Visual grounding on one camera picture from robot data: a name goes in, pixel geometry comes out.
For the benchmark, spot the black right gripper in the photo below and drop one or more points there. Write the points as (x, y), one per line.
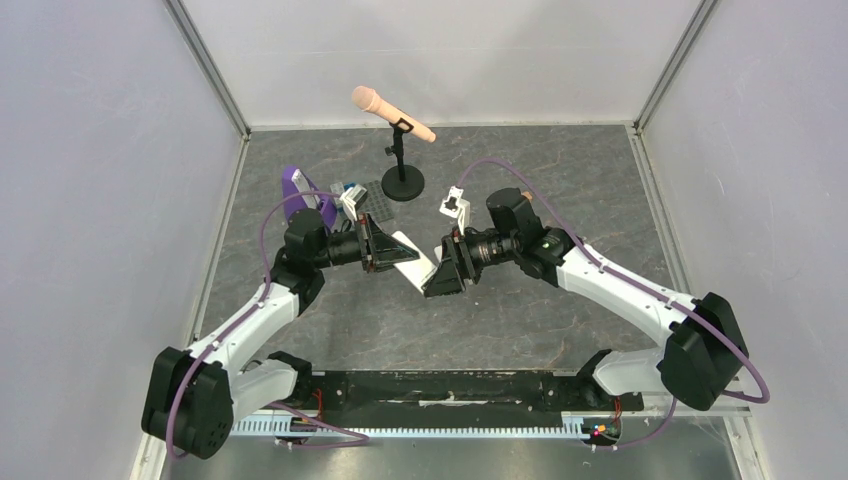
(462, 258)

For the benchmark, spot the white cable duct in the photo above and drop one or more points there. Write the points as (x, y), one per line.
(284, 426)

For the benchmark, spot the pink microphone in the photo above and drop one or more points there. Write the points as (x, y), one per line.
(368, 100)

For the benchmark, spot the white remote control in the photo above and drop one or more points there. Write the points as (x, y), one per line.
(419, 271)

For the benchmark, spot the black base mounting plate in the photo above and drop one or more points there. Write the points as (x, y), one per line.
(454, 398)

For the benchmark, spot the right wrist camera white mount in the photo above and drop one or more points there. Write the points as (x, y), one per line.
(456, 207)

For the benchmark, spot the black microphone stand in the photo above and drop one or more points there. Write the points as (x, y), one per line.
(401, 183)

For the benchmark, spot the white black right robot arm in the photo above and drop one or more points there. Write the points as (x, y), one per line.
(698, 347)

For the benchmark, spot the purple holder stand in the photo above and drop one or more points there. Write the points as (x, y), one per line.
(304, 195)

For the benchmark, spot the grey lego baseplate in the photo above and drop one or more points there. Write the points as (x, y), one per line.
(377, 204)

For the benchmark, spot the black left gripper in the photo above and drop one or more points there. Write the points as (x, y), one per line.
(382, 250)

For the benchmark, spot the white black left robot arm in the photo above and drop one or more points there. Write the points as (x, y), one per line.
(196, 395)

